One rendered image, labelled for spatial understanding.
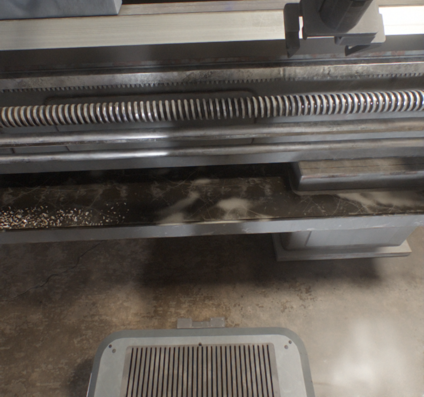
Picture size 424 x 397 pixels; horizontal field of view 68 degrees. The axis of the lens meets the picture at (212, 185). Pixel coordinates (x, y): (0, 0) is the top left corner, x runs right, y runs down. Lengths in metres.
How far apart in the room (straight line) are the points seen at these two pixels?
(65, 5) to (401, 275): 1.29
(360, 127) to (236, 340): 0.57
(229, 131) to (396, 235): 0.81
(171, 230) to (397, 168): 0.61
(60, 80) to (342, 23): 0.51
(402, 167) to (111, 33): 0.78
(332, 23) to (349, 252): 0.93
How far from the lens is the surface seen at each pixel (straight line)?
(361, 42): 0.53
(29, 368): 1.26
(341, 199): 0.92
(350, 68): 0.71
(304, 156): 0.88
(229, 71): 0.65
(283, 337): 0.87
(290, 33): 0.52
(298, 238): 1.14
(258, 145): 0.70
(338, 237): 1.19
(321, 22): 0.51
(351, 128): 0.72
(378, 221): 0.88
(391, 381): 1.22
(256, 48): 0.64
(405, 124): 0.77
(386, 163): 0.97
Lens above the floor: 1.10
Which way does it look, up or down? 51 degrees down
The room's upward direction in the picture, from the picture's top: 2 degrees counter-clockwise
